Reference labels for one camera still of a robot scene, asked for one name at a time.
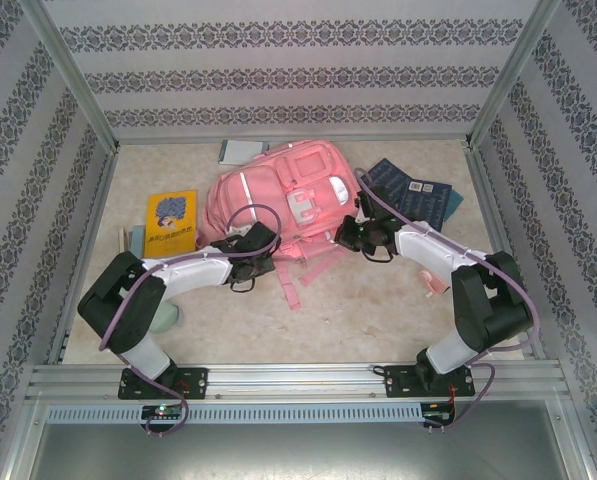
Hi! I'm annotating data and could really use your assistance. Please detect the dark blue book with barcode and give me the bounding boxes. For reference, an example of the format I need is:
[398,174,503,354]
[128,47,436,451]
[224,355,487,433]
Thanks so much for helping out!
[390,178,453,234]

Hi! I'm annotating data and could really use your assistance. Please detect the dark blue patterned book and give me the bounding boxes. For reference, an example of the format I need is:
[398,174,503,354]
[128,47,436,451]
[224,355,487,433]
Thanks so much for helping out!
[365,158,414,202]

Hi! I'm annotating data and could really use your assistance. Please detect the pink plastic pencil sharpener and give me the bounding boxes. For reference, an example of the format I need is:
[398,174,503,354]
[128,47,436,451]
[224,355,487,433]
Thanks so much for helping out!
[419,269,453,301]

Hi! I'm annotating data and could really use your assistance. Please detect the pink student backpack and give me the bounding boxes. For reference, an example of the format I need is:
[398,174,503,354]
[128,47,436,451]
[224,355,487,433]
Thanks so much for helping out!
[196,141,364,311]

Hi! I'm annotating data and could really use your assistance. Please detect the yellow book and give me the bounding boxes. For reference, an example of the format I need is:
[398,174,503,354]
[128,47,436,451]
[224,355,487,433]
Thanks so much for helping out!
[144,188,200,254]

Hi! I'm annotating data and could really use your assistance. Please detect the light green eraser block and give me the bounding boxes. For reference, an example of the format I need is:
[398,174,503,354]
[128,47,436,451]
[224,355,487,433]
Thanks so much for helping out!
[150,299,185,335]

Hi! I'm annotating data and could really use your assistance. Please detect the pale teal slim box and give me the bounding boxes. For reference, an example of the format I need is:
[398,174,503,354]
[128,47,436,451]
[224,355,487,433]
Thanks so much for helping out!
[127,224,148,254]

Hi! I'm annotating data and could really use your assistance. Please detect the grey notebook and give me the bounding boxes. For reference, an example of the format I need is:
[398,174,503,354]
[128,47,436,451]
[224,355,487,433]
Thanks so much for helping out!
[219,139,270,168]

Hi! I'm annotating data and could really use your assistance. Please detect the grey metal sheet panel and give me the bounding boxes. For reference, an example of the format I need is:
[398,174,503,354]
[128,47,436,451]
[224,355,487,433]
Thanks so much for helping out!
[27,399,574,480]

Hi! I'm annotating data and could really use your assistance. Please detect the aluminium right side rail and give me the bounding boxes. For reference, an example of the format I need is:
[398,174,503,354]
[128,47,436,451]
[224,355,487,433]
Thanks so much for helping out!
[465,142,548,360]

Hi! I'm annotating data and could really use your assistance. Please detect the aluminium mounting rail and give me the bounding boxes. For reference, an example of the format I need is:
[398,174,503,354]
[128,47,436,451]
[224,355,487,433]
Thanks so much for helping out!
[25,362,565,402]

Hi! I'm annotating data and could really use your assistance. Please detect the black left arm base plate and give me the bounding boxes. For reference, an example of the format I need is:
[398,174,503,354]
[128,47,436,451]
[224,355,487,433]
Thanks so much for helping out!
[116,366,211,401]

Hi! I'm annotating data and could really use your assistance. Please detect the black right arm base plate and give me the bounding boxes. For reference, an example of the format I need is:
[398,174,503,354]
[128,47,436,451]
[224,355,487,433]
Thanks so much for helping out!
[382,363,478,400]

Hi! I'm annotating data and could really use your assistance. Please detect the slotted grey cable duct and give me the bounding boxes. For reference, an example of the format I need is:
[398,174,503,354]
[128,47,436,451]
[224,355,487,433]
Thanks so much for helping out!
[45,402,426,425]

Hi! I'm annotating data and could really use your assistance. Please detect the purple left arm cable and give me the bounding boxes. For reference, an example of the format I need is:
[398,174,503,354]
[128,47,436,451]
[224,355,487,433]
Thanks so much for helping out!
[97,203,283,440]

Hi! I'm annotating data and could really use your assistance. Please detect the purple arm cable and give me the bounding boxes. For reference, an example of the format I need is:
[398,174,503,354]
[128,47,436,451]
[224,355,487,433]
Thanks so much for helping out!
[353,167,537,435]
[97,203,283,440]

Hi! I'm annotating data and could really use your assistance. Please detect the aluminium left side rail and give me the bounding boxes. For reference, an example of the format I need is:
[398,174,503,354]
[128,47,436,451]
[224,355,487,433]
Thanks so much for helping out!
[45,147,122,366]

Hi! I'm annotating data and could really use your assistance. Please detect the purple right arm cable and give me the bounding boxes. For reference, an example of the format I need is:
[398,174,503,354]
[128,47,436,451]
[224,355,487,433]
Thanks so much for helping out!
[353,167,537,435]

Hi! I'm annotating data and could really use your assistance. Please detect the aluminium right frame post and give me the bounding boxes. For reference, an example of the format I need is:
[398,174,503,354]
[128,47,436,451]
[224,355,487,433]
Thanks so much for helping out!
[465,0,564,149]

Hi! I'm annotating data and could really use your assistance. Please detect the aluminium frame post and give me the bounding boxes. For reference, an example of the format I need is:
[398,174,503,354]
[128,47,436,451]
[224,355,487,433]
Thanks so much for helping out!
[17,0,122,154]
[465,0,564,149]

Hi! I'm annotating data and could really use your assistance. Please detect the aluminium left frame post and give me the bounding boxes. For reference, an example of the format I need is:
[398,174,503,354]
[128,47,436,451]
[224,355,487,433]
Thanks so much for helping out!
[17,0,122,154]

